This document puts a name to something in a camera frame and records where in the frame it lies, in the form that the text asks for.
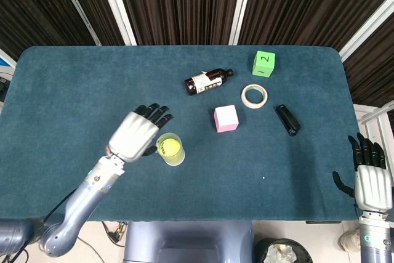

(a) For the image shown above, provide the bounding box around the dark electronic device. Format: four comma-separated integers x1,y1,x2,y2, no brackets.
0,71,13,103

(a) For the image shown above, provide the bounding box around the green numbered foam cube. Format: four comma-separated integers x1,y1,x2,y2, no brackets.
251,50,276,77

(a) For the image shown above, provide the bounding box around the grey frame post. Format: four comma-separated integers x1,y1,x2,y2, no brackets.
52,0,102,47

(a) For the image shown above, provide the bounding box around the blue white sign board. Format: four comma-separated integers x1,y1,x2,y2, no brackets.
0,47,17,70

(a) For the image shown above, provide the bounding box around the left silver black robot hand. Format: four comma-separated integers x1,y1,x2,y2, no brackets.
108,103,174,164

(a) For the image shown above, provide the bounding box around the grey floor cable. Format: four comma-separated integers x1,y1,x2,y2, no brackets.
76,237,106,263

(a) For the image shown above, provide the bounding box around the blue velvet table cloth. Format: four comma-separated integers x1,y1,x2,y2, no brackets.
0,46,363,222

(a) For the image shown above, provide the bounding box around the black trash bin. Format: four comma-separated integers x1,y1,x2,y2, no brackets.
254,237,314,263

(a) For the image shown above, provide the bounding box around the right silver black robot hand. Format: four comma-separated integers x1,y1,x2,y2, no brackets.
332,132,394,214

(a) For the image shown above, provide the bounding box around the black stapler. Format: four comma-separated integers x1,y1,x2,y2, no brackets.
275,104,302,137

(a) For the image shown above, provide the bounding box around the white metal rack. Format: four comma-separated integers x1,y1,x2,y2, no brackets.
353,99,394,165

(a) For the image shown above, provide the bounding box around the white frame post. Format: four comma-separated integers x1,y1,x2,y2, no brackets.
229,0,257,46
95,0,137,46
338,0,394,62

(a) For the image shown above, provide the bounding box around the crumpled white paper trash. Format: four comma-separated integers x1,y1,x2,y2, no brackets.
264,243,297,263

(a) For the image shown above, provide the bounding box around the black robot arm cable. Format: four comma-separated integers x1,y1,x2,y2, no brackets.
42,188,78,224

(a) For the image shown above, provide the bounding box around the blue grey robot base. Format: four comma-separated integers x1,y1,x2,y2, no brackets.
123,220,255,263

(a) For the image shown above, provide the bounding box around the black power plug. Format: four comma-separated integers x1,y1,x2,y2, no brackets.
101,221,129,247

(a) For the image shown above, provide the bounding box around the brown glass bottle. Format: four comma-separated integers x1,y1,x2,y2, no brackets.
184,68,235,97

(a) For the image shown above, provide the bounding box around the clear plastic cup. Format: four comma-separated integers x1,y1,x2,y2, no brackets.
155,132,186,167

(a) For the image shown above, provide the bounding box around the beige masking tape roll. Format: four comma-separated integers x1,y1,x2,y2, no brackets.
241,83,269,110

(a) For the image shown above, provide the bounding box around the pink white foam cube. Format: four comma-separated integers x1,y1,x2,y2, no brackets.
213,105,240,134

